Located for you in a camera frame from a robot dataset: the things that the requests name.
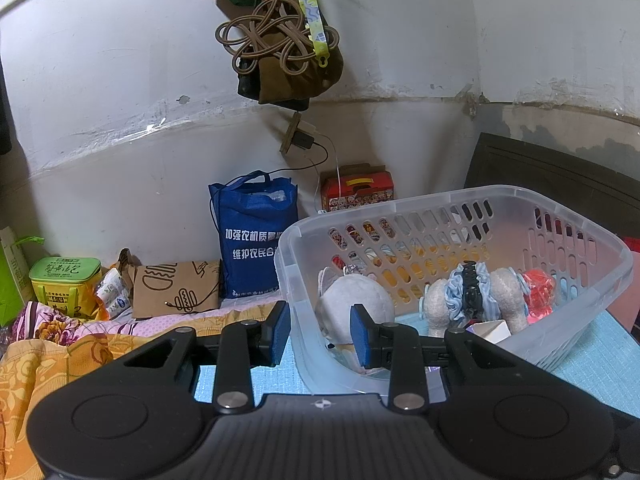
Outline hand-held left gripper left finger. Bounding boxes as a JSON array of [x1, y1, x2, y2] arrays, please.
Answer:
[[102, 300, 292, 416]]

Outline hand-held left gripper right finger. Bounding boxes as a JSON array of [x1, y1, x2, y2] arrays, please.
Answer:
[[350, 304, 538, 414]]

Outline grey plush toy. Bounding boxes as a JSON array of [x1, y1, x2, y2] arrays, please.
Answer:
[[317, 261, 532, 348]]

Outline small white box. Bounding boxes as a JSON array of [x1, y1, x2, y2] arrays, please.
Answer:
[[467, 319, 512, 347]]

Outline red ball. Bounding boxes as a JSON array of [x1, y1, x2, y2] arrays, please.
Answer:
[[522, 268, 557, 329]]

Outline clear plastic basket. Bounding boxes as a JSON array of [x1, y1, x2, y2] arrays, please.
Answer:
[[274, 185, 635, 396]]

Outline blue tote bag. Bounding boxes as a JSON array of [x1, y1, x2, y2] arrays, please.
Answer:
[[208, 171, 300, 300]]

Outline brown paper bag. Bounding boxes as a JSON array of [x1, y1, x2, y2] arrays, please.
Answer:
[[117, 248, 223, 320]]

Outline pink floral bedsheet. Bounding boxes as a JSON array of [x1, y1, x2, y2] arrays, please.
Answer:
[[10, 300, 282, 352]]

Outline red carton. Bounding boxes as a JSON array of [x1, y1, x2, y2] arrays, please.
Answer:
[[320, 164, 396, 217]]

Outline white snack packets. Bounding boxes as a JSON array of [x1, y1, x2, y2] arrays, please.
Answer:
[[95, 267, 134, 322]]

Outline wooden socket board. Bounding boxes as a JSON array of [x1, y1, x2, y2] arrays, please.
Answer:
[[278, 112, 304, 154]]

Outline orange blanket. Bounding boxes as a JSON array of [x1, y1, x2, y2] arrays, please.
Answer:
[[0, 332, 167, 480]]

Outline hanging brown bag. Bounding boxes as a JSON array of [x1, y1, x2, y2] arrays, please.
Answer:
[[235, 0, 346, 112]]

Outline dark wooden headboard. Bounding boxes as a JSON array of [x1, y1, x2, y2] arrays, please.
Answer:
[[464, 132, 640, 242]]

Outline pink cushion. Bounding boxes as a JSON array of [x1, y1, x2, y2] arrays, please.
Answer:
[[605, 252, 640, 334]]

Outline green paper bag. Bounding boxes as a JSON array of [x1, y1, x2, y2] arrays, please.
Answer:
[[0, 227, 44, 327]]

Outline white cable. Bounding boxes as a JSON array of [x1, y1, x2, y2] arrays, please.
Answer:
[[315, 152, 347, 217]]

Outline black cable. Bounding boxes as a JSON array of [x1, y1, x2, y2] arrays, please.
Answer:
[[265, 142, 329, 181]]

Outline coiled brown cord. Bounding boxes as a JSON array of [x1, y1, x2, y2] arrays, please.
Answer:
[[215, 0, 341, 79]]

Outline yellow green strap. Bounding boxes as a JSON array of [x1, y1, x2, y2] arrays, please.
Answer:
[[290, 0, 332, 69]]

